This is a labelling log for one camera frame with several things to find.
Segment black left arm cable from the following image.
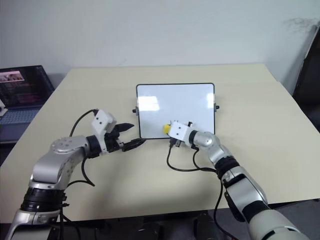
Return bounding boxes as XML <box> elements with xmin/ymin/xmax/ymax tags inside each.
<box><xmin>59</xmin><ymin>108</ymin><xmax>99</xmax><ymax>240</ymax></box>

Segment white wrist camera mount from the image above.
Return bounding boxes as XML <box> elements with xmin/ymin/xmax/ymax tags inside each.
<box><xmin>167</xmin><ymin>120</ymin><xmax>194</xmax><ymax>147</ymax></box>
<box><xmin>90</xmin><ymin>108</ymin><xmax>118</xmax><ymax>141</ymax></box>

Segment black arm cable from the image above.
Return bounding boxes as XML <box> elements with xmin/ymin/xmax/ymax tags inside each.
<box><xmin>166</xmin><ymin>143</ymin><xmax>226</xmax><ymax>237</ymax></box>
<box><xmin>59</xmin><ymin>108</ymin><xmax>99</xmax><ymax>240</ymax></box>

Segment black-framed whiteboard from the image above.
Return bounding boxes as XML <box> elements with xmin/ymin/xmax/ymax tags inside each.
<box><xmin>135</xmin><ymin>83</ymin><xmax>216</xmax><ymax>140</ymax></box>

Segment small white object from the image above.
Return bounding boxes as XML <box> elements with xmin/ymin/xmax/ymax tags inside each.
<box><xmin>0</xmin><ymin>98</ymin><xmax>9</xmax><ymax>117</ymax></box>

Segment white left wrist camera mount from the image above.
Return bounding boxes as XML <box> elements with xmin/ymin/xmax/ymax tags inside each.
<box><xmin>90</xmin><ymin>108</ymin><xmax>118</xmax><ymax>141</ymax></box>

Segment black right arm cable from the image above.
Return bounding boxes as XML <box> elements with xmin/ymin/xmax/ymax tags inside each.
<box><xmin>166</xmin><ymin>143</ymin><xmax>226</xmax><ymax>237</ymax></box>

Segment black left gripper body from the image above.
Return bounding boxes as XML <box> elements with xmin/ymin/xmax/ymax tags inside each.
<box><xmin>101</xmin><ymin>124</ymin><xmax>125</xmax><ymax>154</ymax></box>

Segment open blue laptop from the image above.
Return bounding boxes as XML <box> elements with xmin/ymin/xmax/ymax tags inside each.
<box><xmin>0</xmin><ymin>65</ymin><xmax>56</xmax><ymax>126</ymax></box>

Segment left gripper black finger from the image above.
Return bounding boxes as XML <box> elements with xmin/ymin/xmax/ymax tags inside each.
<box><xmin>121</xmin><ymin>137</ymin><xmax>147</xmax><ymax>153</ymax></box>
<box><xmin>117</xmin><ymin>122</ymin><xmax>135</xmax><ymax>134</ymax></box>

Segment dark rounded shape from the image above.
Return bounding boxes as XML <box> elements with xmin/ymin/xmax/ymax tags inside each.
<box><xmin>193</xmin><ymin>213</ymin><xmax>216</xmax><ymax>240</ymax></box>

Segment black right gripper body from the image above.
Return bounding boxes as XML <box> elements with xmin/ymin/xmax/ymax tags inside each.
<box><xmin>168</xmin><ymin>138</ymin><xmax>183</xmax><ymax>149</ymax></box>

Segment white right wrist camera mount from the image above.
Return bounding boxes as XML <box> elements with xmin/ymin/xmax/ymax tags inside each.
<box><xmin>167</xmin><ymin>120</ymin><xmax>194</xmax><ymax>147</ymax></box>

